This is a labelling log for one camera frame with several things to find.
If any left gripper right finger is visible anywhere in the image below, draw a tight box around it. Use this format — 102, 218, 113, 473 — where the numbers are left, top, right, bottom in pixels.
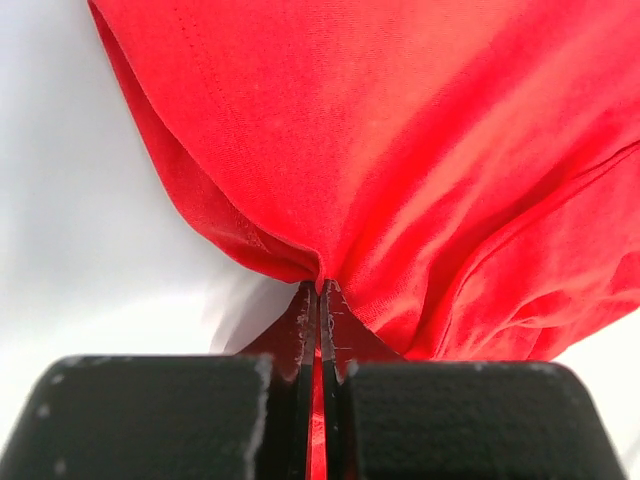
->
319, 281, 625, 479

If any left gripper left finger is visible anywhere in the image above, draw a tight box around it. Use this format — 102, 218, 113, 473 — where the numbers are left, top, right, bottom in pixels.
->
1, 282, 317, 480

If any red tank top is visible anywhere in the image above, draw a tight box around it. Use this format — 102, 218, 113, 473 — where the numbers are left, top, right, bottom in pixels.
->
87, 0, 640, 364

